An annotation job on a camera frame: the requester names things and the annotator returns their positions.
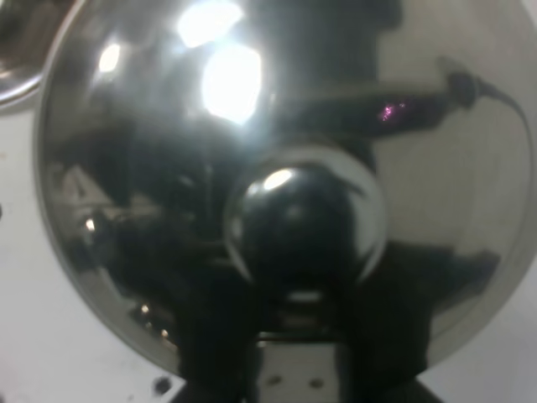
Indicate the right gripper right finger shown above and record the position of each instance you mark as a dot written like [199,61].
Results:
[387,332]

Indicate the stainless steel teapot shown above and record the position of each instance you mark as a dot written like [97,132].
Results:
[288,147]

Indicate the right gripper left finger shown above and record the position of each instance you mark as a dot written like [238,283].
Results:
[215,329]

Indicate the left steel saucer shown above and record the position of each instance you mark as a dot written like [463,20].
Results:
[28,29]

